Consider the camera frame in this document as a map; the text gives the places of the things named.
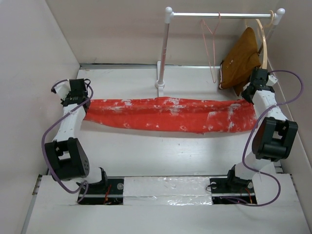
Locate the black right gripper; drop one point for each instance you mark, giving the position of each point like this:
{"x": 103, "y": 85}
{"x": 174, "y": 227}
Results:
{"x": 243, "y": 94}

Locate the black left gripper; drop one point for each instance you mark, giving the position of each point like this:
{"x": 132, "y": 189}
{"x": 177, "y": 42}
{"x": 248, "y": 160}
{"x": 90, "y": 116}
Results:
{"x": 68, "y": 96}

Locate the orange white tie-dye trousers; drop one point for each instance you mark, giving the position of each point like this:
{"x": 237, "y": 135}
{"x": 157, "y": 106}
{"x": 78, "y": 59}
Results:
{"x": 171, "y": 114}

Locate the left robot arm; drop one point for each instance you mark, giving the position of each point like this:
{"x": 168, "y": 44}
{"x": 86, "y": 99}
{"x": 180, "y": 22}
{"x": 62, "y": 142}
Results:
{"x": 61, "y": 148}

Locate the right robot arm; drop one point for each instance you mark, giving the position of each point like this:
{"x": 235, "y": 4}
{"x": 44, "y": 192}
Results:
{"x": 271, "y": 138}

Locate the beige plastic hanger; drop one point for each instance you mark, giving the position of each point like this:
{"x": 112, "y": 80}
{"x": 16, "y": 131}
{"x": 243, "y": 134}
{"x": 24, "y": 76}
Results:
{"x": 262, "y": 36}

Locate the brown shorts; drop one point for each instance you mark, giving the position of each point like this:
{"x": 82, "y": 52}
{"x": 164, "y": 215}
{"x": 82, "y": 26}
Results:
{"x": 237, "y": 66}

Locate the white clothes rack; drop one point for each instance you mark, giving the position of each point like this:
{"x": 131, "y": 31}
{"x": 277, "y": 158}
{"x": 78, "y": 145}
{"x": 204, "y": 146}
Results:
{"x": 170, "y": 14}

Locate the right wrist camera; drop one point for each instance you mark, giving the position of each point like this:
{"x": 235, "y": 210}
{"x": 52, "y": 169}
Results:
{"x": 272, "y": 80}

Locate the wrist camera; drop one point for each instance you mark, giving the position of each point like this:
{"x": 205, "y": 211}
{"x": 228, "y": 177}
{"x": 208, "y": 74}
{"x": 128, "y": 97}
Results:
{"x": 272, "y": 80}
{"x": 61, "y": 88}

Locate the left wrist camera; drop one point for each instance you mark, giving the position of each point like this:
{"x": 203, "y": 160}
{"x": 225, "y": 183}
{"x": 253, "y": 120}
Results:
{"x": 61, "y": 88}

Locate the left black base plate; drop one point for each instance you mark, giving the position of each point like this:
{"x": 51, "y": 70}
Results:
{"x": 99, "y": 193}

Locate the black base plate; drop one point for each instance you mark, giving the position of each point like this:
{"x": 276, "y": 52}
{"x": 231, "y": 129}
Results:
{"x": 99, "y": 193}
{"x": 222, "y": 193}

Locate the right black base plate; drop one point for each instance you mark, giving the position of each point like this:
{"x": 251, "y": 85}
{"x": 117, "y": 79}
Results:
{"x": 222, "y": 193}

